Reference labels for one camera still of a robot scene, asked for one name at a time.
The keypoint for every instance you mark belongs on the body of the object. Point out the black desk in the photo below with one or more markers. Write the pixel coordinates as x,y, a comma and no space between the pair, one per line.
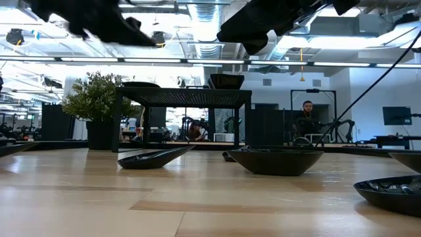
391,140

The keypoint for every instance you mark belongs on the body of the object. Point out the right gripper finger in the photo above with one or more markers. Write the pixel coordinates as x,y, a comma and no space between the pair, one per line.
243,33

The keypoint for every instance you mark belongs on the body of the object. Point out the black leaf mini plate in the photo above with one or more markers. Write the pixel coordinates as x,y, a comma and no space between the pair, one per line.
274,164
409,163

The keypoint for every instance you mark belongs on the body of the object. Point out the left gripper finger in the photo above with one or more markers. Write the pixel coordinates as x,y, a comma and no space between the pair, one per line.
133,22
131,37

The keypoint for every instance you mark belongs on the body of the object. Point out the black metal gantry frame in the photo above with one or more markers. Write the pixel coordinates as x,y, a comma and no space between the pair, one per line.
312,90

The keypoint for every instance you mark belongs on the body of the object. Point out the black teardrop mini plate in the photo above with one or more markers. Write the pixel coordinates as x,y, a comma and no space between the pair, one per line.
388,200
227,157
151,161

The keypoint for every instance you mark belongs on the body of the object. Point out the black perforated metal shelf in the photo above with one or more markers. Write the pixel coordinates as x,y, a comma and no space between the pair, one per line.
184,97

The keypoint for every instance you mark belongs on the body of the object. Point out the yellow hanging pendant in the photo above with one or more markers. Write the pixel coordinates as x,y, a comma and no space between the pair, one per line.
302,78

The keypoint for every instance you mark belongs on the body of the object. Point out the black monitor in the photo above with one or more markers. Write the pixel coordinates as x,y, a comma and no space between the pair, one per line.
397,116

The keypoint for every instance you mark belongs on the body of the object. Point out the person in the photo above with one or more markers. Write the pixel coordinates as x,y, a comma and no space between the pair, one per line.
307,126

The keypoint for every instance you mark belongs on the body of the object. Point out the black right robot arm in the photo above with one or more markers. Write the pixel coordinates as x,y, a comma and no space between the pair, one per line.
343,6

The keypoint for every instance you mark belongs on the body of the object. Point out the black partition panel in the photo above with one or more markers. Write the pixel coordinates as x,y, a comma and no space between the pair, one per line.
56,121
269,126

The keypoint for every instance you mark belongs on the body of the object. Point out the silver ventilation duct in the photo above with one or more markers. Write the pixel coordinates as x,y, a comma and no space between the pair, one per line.
206,29

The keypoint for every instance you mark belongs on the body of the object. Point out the background black robot arm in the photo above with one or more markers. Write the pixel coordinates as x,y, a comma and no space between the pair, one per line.
350,124

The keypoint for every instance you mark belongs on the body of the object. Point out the green potted artificial plant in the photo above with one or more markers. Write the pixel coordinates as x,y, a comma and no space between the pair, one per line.
95,98

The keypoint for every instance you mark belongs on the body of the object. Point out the black square wavy mini plate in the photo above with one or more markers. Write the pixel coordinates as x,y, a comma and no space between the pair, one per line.
227,82

